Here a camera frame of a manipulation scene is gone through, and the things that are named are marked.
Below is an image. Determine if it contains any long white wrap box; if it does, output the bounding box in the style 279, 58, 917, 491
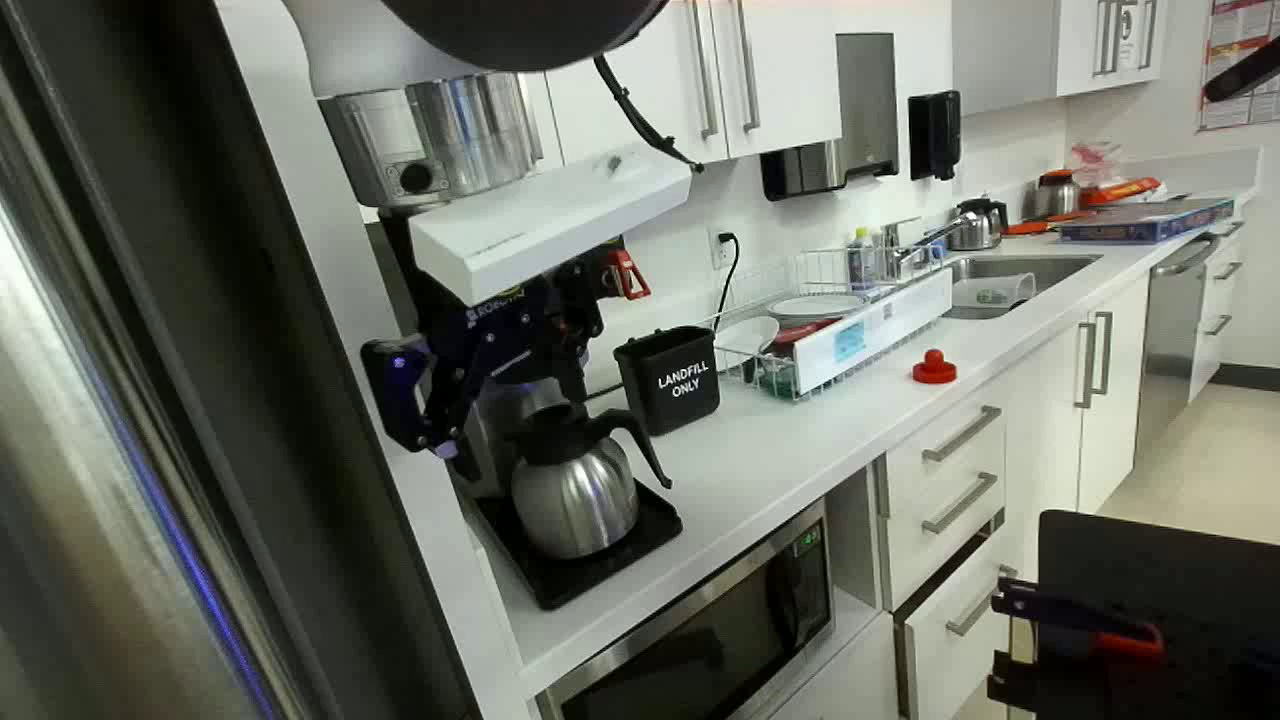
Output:
748, 261, 961, 405

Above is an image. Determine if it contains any white wall poster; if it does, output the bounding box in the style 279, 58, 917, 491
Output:
1195, 0, 1280, 137

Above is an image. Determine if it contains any steel black coffee machine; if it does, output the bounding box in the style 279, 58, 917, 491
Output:
400, 140, 701, 615

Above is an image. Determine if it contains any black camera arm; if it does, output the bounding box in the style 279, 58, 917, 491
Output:
1195, 34, 1280, 107

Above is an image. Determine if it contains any steel kitchen sink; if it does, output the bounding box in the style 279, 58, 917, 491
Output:
948, 246, 1102, 324

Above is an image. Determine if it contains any steel kettle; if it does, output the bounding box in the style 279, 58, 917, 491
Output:
942, 190, 1013, 256

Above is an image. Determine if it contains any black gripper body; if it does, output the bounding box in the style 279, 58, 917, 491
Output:
354, 333, 464, 459

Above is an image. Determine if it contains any steel sink faucet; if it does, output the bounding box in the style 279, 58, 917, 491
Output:
881, 215, 961, 276

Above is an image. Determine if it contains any white drawer with steel handle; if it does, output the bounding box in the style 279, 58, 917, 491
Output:
875, 378, 1013, 500
881, 454, 1013, 612
893, 511, 1023, 720

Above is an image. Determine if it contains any black landfill only bin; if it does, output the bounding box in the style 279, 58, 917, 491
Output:
613, 321, 722, 441

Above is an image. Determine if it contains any dish soap bottle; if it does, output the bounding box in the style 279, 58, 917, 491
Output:
842, 222, 896, 296

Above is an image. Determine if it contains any orange snack bag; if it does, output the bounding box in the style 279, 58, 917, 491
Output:
1074, 172, 1167, 215

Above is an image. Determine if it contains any clear plastic container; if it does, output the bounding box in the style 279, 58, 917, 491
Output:
948, 268, 1045, 321

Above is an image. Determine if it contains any red and purple clamp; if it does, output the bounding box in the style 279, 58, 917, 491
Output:
986, 573, 1170, 677

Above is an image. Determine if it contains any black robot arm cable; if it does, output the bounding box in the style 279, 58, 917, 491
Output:
586, 46, 709, 172

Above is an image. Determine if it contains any red round knob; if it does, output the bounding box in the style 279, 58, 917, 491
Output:
909, 343, 962, 389

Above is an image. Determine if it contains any white narrow drawer stack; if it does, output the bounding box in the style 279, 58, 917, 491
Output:
1189, 215, 1251, 405

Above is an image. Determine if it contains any black steel microwave oven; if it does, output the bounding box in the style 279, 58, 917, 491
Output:
532, 497, 839, 720

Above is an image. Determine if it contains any black power cord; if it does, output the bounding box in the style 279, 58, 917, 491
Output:
709, 230, 748, 337

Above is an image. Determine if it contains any white cabinet door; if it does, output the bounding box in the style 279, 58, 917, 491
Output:
1072, 276, 1151, 517
1000, 321, 1101, 563
948, 0, 1065, 120
1052, 0, 1170, 99
537, 0, 736, 175
722, 0, 848, 160

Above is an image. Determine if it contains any steel pot with red lid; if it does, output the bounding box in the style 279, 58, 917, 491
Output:
1026, 163, 1088, 222

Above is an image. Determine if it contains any stainless steel dishwasher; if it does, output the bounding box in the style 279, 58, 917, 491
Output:
1140, 230, 1225, 413

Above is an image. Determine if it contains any glass coffee carafe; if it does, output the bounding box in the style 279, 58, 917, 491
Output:
508, 399, 674, 563

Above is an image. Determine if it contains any black cart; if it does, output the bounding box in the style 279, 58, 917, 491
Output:
985, 506, 1280, 720

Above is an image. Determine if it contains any flat blue box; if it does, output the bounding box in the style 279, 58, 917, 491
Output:
1054, 190, 1241, 246

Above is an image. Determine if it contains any steel paper towel dispenser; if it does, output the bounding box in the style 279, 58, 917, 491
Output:
754, 28, 903, 205

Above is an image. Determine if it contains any white plate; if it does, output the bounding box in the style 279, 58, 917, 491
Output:
712, 312, 786, 377

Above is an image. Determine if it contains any white upper cabinet door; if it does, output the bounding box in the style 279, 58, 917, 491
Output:
537, 0, 736, 175
722, 0, 848, 160
1052, 0, 1170, 99
948, 0, 1065, 120

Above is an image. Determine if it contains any white lower cabinet door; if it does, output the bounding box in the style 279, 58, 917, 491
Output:
1000, 321, 1101, 563
1072, 276, 1151, 517

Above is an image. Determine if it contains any stainless steel refrigerator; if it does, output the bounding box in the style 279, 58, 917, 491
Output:
0, 0, 488, 720

